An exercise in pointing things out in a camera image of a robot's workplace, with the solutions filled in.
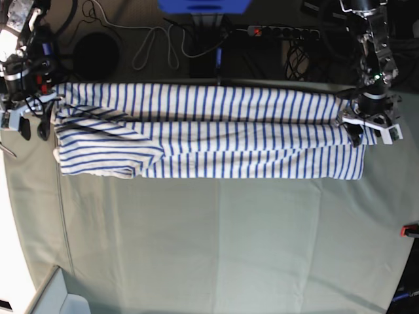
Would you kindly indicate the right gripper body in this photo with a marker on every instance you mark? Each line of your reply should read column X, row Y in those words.
column 18, row 86

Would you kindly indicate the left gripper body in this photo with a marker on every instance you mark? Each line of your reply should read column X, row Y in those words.
column 371, row 101

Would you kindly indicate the blue white striped t-shirt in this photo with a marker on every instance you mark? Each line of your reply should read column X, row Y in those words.
column 169, row 131

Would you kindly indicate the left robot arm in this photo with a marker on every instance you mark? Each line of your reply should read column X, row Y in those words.
column 377, row 67

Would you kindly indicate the red black clamp left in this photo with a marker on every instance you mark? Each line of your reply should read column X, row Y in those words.
column 44, row 83

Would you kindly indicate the red black clamp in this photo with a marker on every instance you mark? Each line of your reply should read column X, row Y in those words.
column 218, row 64
column 44, row 83
column 411, row 230

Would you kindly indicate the round black stool base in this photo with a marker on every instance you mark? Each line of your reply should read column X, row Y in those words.
column 95, row 57

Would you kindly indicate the red black clamp right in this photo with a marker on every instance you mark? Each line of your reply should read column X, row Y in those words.
column 411, row 230

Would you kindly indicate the white power strip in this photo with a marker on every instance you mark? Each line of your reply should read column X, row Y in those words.
column 284, row 32

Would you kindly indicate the green table cloth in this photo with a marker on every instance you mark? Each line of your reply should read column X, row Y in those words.
column 220, row 246

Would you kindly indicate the red black clamp centre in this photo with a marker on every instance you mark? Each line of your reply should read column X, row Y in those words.
column 218, row 64

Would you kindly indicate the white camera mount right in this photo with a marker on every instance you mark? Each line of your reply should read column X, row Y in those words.
column 12, row 111

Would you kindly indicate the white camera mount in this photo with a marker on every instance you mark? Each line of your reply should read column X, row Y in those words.
column 12, row 111
column 384, row 126

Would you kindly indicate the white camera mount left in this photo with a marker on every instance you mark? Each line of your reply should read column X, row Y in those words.
column 384, row 126

